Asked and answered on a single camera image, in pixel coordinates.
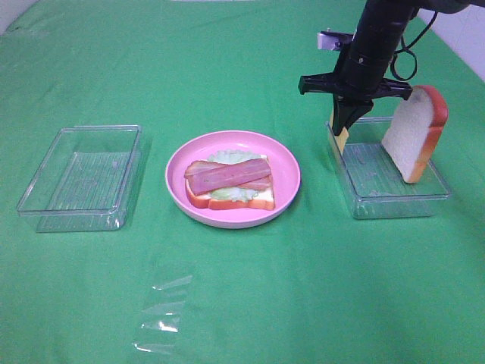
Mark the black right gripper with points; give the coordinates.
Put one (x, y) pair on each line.
(359, 76)

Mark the yellow cheese slice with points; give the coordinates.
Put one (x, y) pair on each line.
(341, 138)

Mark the toast bread slice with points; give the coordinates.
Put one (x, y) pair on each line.
(202, 177)
(415, 130)

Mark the green lettuce leaf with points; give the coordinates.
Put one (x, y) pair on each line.
(230, 157)

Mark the bacon strip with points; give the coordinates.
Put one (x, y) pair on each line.
(261, 184)
(231, 176)

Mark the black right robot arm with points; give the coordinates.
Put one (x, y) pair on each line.
(388, 19)

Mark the right clear plastic tray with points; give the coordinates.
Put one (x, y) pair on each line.
(372, 185)

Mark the clear plastic tray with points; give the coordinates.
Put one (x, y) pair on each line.
(86, 180)
(372, 185)

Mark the pink round plate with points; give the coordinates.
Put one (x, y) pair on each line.
(285, 172)

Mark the green tablecloth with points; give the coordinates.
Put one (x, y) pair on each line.
(312, 286)

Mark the left clear plastic tray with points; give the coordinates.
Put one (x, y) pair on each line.
(86, 180)

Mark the clear tape strip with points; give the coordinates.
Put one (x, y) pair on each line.
(159, 324)

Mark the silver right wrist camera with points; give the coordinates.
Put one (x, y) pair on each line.
(333, 41)

